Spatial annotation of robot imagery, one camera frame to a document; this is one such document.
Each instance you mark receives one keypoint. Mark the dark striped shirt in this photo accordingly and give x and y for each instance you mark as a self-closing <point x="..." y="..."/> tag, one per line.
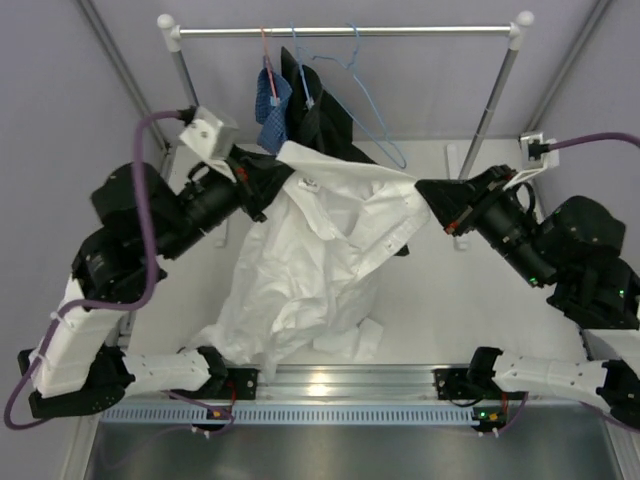
<point x="326" y="128"/>

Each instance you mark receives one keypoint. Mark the empty light blue wire hanger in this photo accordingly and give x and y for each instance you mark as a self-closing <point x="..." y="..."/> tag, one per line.
<point x="383" y="142"/>

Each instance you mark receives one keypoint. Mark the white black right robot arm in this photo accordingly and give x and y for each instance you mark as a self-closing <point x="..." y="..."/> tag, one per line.
<point x="577" y="251"/>

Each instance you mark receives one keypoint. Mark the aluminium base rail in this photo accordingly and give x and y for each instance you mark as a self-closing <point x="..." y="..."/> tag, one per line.
<point x="400" y="382"/>

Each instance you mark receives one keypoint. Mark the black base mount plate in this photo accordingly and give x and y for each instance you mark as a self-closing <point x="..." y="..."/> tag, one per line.
<point x="242" y="383"/>
<point x="453" y="384"/>

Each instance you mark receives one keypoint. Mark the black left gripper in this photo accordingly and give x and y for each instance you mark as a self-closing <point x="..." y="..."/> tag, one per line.
<point x="254" y="178"/>

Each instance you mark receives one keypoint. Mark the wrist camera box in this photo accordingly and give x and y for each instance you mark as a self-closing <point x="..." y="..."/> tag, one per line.
<point x="211" y="135"/>
<point x="537" y="158"/>

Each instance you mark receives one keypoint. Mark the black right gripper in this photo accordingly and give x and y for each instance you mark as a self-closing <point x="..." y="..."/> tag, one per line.
<point x="458" y="203"/>

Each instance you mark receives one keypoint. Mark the light blue hanger under dark shirt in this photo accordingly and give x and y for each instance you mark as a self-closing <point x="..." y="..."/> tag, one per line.
<point x="309" y="100"/>

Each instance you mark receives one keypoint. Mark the blue checkered shirt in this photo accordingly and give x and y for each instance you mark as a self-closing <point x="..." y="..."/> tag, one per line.
<point x="273" y="133"/>

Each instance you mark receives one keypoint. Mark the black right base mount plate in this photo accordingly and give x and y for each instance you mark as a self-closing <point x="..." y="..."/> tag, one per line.
<point x="453" y="384"/>

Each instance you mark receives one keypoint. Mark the white clothes rack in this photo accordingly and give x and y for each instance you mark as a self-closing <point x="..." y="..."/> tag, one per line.
<point x="515" y="31"/>

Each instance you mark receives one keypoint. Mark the grey aluminium frame profile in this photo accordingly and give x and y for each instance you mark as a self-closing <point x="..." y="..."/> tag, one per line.
<point x="116" y="59"/>

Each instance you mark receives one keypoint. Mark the white shirt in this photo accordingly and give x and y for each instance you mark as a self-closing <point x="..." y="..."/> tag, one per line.
<point x="308" y="275"/>

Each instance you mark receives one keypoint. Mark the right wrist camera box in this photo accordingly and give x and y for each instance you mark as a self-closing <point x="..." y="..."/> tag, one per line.
<point x="537" y="158"/>

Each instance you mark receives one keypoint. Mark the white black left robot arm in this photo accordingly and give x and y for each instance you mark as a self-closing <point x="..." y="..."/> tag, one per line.
<point x="73" y="371"/>

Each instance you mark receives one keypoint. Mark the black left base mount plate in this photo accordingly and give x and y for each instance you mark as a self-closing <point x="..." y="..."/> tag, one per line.
<point x="242" y="383"/>

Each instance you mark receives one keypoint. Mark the white slotted cable duct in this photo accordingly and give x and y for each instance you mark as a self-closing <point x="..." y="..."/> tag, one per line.
<point x="174" y="413"/>

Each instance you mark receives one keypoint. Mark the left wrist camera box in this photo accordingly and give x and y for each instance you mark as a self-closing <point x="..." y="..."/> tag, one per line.
<point x="211" y="135"/>

